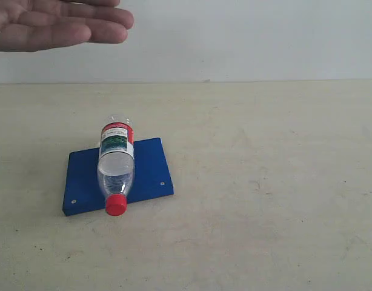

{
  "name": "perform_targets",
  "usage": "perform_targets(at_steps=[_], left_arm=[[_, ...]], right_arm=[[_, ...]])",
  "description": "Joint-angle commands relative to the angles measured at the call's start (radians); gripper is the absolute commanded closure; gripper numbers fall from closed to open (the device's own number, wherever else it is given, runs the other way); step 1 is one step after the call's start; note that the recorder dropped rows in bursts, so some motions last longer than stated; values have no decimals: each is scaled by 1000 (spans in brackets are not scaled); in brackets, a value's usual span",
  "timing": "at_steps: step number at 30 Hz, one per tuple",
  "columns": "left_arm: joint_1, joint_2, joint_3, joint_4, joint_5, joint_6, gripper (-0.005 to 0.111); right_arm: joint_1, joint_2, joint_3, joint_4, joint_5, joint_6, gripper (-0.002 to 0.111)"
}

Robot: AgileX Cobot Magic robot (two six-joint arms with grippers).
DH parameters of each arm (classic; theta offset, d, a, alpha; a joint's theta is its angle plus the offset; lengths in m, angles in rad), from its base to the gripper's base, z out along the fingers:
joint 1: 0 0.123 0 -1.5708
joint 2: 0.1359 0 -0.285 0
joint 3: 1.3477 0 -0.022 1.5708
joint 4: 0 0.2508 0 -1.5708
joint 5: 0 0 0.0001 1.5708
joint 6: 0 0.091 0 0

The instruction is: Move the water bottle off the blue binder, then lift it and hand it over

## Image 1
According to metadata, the person's bare hand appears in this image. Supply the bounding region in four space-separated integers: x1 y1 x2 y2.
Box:
0 0 135 52

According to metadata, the clear plastic water bottle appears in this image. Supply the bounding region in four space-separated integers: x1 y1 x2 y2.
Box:
97 114 135 216

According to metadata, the blue ring binder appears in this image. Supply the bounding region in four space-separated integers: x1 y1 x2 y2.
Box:
62 138 174 216

